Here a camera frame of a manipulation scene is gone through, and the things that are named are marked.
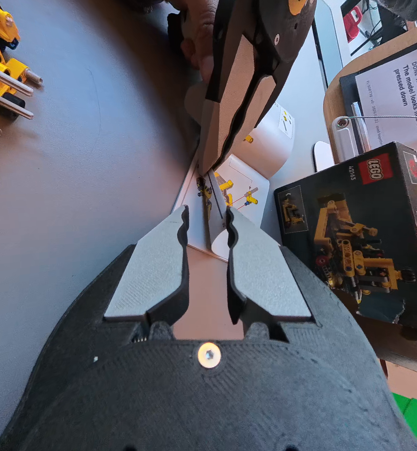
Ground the person's left hand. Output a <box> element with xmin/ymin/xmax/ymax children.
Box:
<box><xmin>180</xmin><ymin>0</ymin><xmax>219</xmax><ymax>85</ymax></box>

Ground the white rounded stand foot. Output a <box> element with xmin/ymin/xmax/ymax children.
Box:
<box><xmin>312</xmin><ymin>141</ymin><xmax>335</xmax><ymax>173</ymax></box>

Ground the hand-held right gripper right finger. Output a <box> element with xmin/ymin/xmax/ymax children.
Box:
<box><xmin>225</xmin><ymin>206</ymin><xmax>315</xmax><ymax>325</ymax></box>

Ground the silver clipboard clip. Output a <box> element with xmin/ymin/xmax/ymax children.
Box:
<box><xmin>331</xmin><ymin>102</ymin><xmax>371</xmax><ymax>164</ymax></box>

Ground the black clipboard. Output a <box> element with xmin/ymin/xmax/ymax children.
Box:
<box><xmin>339</xmin><ymin>33</ymin><xmax>417</xmax><ymax>166</ymax></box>

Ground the thin steel wire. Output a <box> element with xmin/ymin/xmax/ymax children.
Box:
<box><xmin>350</xmin><ymin>114</ymin><xmax>417</xmax><ymax>124</ymax></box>

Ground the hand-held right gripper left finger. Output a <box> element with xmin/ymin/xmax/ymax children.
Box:
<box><xmin>104</xmin><ymin>204</ymin><xmax>190</xmax><ymax>326</ymax></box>

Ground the red chair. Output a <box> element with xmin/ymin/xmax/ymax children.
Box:
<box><xmin>342</xmin><ymin>5</ymin><xmax>364</xmax><ymax>43</ymax></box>

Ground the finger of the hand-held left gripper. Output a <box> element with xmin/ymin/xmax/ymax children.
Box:
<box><xmin>197</xmin><ymin>35</ymin><xmax>258</xmax><ymax>177</ymax></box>
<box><xmin>222</xmin><ymin>74</ymin><xmax>280</xmax><ymax>161</ymax></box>

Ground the silver computer monitor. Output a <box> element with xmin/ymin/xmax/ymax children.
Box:
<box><xmin>312</xmin><ymin>0</ymin><xmax>352</xmax><ymax>94</ymax></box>

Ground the black lego set box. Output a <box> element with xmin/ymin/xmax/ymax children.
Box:
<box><xmin>274</xmin><ymin>141</ymin><xmax>417</xmax><ymax>333</ymax></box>

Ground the white lego instruction booklet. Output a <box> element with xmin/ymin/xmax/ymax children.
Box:
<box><xmin>173</xmin><ymin>102</ymin><xmax>295</xmax><ymax>263</ymax></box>

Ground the round wooden side table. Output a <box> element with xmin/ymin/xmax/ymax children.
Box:
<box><xmin>323</xmin><ymin>18</ymin><xmax>417</xmax><ymax>374</ymax></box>

